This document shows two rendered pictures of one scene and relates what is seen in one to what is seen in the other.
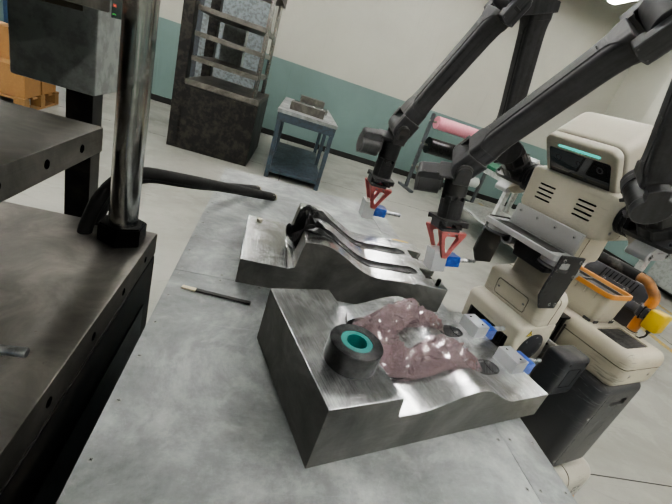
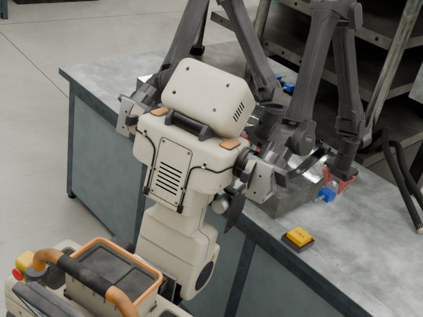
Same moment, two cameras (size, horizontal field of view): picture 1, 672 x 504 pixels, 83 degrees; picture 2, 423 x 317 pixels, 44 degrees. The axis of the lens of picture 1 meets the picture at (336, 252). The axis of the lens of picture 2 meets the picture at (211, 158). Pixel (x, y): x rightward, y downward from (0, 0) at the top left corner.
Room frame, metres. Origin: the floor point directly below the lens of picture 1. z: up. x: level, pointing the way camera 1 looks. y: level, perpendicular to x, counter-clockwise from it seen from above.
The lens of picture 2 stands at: (2.19, -1.23, 1.91)
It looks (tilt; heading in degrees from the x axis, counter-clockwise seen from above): 32 degrees down; 147
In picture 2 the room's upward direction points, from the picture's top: 12 degrees clockwise
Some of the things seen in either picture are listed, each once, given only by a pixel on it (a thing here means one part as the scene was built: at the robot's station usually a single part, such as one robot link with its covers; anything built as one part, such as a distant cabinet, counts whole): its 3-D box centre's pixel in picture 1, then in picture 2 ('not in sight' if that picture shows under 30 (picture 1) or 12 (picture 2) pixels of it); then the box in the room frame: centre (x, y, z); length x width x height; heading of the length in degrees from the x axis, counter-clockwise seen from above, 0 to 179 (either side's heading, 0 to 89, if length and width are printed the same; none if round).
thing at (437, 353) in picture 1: (419, 334); not in sight; (0.60, -0.19, 0.90); 0.26 x 0.18 x 0.08; 123
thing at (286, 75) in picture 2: not in sight; (311, 75); (0.17, 0.61, 0.87); 0.50 x 0.27 x 0.17; 106
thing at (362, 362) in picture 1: (353, 350); not in sight; (0.45, -0.07, 0.93); 0.08 x 0.08 x 0.04
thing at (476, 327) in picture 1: (485, 329); not in sight; (0.79, -0.39, 0.85); 0.13 x 0.05 x 0.05; 123
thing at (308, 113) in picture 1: (301, 134); not in sight; (5.37, 0.98, 0.46); 1.90 x 0.70 x 0.92; 12
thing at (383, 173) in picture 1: (383, 169); (343, 161); (1.16, -0.05, 1.06); 0.10 x 0.07 x 0.07; 15
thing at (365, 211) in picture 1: (381, 211); (325, 195); (1.17, -0.09, 0.94); 0.13 x 0.05 x 0.05; 105
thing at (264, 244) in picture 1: (341, 252); (294, 165); (0.91, -0.02, 0.87); 0.50 x 0.26 x 0.14; 106
